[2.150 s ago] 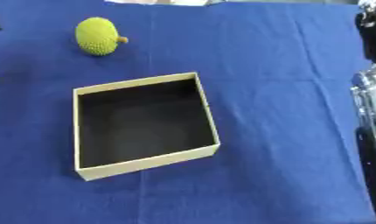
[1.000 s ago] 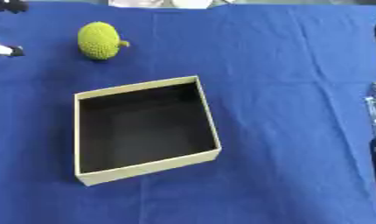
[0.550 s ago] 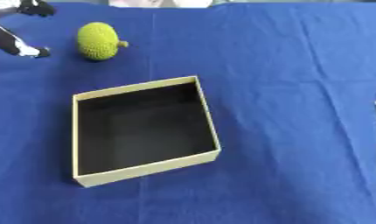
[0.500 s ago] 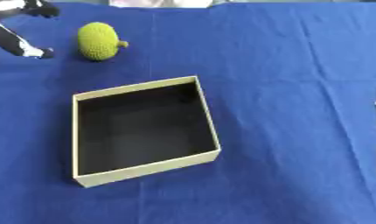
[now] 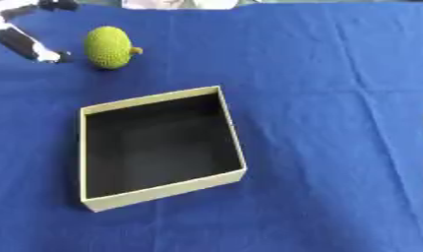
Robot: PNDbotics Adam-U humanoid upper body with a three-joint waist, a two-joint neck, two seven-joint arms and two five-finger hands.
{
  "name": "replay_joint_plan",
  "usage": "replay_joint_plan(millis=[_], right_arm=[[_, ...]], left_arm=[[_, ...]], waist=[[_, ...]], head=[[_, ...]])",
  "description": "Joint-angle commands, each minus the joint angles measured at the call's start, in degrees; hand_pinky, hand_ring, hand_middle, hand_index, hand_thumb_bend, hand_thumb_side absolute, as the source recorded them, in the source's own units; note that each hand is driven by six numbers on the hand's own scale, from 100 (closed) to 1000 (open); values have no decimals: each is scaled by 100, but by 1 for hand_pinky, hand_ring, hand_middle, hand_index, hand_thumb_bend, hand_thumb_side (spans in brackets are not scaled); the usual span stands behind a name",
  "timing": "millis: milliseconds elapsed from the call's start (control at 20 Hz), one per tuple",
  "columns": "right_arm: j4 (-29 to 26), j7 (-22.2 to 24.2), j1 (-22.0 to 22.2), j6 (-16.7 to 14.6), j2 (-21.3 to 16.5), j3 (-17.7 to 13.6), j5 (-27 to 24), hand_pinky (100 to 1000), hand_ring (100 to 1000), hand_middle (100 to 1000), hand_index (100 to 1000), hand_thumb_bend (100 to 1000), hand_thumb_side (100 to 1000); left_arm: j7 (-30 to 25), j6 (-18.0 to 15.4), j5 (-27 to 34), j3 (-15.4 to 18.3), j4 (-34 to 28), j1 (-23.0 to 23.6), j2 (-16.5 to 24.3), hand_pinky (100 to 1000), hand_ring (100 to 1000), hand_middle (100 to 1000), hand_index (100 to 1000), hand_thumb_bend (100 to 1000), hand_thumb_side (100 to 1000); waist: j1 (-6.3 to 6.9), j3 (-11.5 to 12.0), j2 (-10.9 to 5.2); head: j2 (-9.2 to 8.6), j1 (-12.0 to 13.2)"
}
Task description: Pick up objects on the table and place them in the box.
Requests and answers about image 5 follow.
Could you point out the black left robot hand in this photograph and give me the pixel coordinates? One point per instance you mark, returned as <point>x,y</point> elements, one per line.
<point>17,41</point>

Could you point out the tan cardboard box, black inside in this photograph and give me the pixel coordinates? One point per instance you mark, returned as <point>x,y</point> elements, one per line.
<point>157,147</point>

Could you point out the green knitted toy fruit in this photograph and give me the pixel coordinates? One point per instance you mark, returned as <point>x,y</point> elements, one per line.
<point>108,48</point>

